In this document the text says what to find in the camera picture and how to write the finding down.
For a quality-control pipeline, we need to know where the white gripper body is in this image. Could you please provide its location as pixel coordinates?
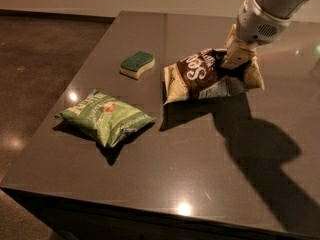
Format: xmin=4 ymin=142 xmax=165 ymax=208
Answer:
xmin=236 ymin=0 xmax=290 ymax=45

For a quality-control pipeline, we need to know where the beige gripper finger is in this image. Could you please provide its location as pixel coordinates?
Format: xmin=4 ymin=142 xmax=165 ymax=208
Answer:
xmin=225 ymin=24 xmax=237 ymax=51
xmin=220 ymin=40 xmax=257 ymax=70

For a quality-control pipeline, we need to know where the brown chip bag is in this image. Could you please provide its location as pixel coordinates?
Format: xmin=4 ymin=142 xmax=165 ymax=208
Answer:
xmin=164 ymin=48 xmax=264 ymax=104

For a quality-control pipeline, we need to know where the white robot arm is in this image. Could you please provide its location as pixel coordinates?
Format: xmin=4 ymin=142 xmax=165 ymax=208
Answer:
xmin=221 ymin=0 xmax=309 ymax=69

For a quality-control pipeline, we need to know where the green jalapeno chip bag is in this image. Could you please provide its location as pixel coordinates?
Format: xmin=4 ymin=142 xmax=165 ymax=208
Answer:
xmin=55 ymin=90 xmax=154 ymax=148

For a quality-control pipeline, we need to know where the green and yellow sponge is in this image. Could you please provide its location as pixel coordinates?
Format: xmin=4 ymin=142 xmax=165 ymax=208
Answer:
xmin=120 ymin=51 xmax=155 ymax=79

